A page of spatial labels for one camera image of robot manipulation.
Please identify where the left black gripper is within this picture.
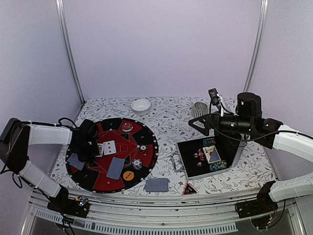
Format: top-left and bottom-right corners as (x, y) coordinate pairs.
(75, 141), (100, 162)

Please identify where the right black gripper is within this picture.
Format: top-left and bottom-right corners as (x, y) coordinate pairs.
(189, 111), (254, 136)

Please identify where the dealt blue playing cards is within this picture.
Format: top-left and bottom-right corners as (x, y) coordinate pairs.
(107, 157), (125, 180)

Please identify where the orange big blind button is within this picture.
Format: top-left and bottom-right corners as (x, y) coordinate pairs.
(123, 171), (134, 181)

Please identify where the red black 100 chip stack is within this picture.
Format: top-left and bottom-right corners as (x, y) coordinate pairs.
(139, 145), (148, 154)

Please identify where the red black triangle card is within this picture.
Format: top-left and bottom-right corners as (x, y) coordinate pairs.
(183, 183), (197, 195)

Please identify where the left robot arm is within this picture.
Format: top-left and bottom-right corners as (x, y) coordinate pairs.
(0, 117), (98, 212)

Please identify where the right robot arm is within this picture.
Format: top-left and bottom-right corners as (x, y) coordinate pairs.
(188, 89), (313, 213)

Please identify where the striped grey white cup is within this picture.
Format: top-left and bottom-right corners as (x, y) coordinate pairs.
(191, 102), (209, 118)

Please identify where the upper poker chip row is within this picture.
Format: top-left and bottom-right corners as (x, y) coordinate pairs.
(202, 138), (215, 147)

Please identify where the poker chip row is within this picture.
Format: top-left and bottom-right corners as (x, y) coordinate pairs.
(209, 160), (227, 172)
(202, 138), (215, 147)

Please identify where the boxed card deck ace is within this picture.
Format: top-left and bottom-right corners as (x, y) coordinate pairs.
(202, 146), (221, 164)

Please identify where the red dice group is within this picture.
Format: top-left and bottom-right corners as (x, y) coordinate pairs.
(194, 152), (206, 167)

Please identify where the aluminium poker chip case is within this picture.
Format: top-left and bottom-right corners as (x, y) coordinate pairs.
(171, 134), (246, 180)

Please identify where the round red black poker mat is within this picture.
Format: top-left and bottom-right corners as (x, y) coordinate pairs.
(66, 118), (158, 193)

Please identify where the lower poker chip row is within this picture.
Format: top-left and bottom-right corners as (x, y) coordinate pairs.
(209, 160), (227, 172)

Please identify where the white ceramic bowl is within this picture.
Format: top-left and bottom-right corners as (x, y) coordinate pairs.
(131, 99), (152, 116)

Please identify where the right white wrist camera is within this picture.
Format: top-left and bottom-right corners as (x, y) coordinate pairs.
(208, 88), (230, 116)

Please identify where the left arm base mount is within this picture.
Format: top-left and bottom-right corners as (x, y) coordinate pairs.
(47, 196), (90, 218)

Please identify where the front aluminium rail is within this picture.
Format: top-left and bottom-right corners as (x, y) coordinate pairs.
(21, 188), (306, 235)

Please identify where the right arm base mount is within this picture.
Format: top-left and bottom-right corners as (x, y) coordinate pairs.
(235, 195), (278, 218)

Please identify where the right aluminium frame post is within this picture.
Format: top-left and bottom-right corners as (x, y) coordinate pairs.
(241, 0), (269, 94)

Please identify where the aluminium frame post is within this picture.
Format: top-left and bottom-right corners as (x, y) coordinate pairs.
(55, 0), (86, 105)
(241, 0), (269, 94)

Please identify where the left aluminium frame post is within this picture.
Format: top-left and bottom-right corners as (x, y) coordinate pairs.
(55, 0), (86, 105)

